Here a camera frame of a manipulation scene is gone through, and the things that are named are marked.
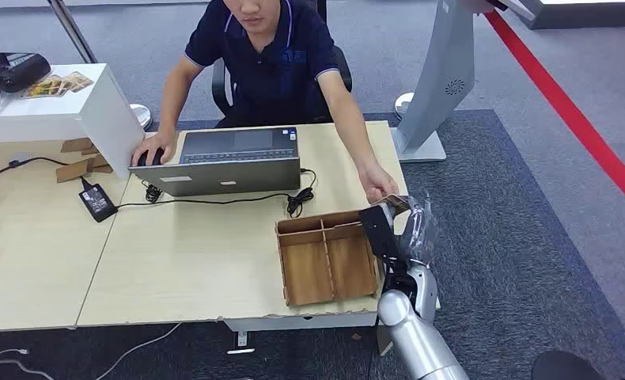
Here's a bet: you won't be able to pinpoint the person's right hand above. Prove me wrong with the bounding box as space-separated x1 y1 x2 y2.
130 131 178 168

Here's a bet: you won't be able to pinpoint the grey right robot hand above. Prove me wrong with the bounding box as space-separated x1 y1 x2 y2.
383 191 441 268

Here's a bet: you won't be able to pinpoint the person's left hand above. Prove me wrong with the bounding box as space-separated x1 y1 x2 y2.
358 162 400 206

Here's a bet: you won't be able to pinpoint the black computer mouse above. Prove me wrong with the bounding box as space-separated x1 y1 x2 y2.
136 148 165 168

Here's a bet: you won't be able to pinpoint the tan ID card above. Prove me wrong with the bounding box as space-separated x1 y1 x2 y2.
373 195 411 216

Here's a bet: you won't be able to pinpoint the clear plastic right hand cover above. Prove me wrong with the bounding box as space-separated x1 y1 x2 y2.
393 189 441 268

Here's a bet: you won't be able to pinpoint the person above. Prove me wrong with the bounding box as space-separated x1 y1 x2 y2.
130 0 400 206

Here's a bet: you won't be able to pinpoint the round metal stanchion base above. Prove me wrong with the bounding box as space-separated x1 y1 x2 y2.
129 103 153 131
394 92 415 120

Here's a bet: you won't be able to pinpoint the brown cardboard piece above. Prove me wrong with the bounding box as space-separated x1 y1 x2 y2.
55 158 91 184
88 153 115 174
59 137 94 154

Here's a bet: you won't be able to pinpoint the white counter box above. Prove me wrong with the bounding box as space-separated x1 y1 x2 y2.
0 63 147 181

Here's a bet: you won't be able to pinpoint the grey laptop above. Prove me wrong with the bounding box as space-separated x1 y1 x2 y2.
127 125 303 198

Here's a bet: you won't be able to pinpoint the black office chair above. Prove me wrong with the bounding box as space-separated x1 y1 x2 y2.
211 0 354 117

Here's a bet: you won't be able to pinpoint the black power adapter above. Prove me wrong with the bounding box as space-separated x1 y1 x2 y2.
78 183 119 224

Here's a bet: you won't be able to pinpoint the dark blue carpet mat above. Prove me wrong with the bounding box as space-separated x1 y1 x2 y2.
0 108 625 380

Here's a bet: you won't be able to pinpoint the wooden divided organiser box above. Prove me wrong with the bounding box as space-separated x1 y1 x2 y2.
275 209 384 308

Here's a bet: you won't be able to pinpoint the light wood desk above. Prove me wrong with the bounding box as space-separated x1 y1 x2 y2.
75 120 442 334
0 139 131 334

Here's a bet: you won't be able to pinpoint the printed picture cards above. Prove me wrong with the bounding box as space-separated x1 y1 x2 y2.
21 71 94 100

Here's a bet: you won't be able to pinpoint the grey kiosk stand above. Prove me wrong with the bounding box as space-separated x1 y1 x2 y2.
389 0 538 164

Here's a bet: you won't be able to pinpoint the metal stanchion pole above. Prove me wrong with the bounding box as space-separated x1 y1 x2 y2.
46 0 99 65

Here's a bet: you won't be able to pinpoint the black payment terminal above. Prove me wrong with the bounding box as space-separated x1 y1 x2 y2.
0 51 52 96

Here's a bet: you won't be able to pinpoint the red floor tape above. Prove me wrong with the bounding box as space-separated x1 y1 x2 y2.
483 10 625 222

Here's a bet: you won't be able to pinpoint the black round object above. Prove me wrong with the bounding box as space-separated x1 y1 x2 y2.
531 349 607 380

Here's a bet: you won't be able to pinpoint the dark display platform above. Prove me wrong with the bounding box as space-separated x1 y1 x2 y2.
519 0 625 30

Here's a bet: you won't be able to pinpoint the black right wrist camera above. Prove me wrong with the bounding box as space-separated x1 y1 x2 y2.
358 205 405 274

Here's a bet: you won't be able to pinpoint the black mouse cable bundle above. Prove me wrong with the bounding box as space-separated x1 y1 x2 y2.
141 180 165 204

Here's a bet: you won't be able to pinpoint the black laptop power cable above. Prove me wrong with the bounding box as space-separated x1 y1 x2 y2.
114 167 319 219

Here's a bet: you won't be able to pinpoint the black mains cable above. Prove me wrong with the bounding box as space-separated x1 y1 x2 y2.
0 156 91 191

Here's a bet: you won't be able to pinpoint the white floor cable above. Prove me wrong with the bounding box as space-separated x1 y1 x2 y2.
94 322 184 380
0 348 57 380

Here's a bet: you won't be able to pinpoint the white desk leg bracket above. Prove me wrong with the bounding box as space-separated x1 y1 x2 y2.
226 331 256 356

